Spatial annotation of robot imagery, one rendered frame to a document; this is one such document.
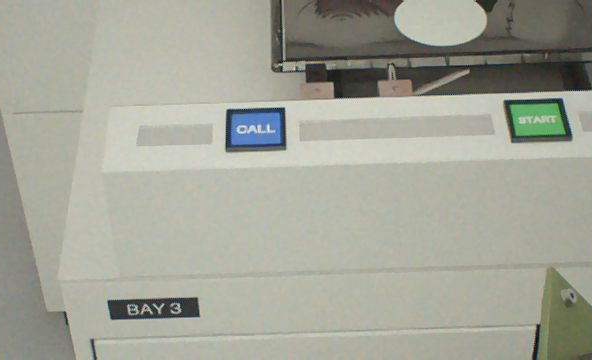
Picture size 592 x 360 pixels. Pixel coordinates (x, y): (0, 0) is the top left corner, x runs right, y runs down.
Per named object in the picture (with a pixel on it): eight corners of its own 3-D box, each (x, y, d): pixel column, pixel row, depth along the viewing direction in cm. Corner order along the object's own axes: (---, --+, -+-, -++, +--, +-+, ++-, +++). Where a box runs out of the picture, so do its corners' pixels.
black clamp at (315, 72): (305, 79, 139) (305, 60, 137) (326, 78, 139) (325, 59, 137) (306, 100, 136) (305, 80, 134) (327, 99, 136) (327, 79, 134)
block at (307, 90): (300, 103, 136) (300, 81, 134) (333, 102, 136) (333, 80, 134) (302, 154, 130) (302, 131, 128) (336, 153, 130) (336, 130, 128)
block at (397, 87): (377, 101, 136) (377, 78, 134) (409, 100, 136) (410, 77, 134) (382, 151, 130) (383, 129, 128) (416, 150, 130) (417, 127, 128)
